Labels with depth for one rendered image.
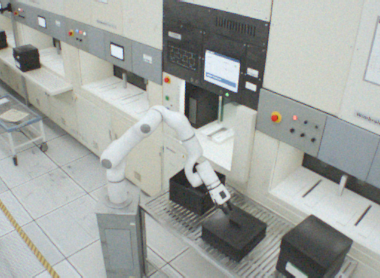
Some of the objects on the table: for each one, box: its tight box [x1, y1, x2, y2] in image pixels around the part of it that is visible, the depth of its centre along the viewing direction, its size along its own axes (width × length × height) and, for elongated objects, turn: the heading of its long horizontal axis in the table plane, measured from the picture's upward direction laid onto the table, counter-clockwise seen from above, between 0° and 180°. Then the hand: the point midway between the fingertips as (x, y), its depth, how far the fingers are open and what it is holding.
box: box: [275, 214, 353, 278], centre depth 194 cm, size 29×29×25 cm
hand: (227, 209), depth 216 cm, fingers open, 4 cm apart
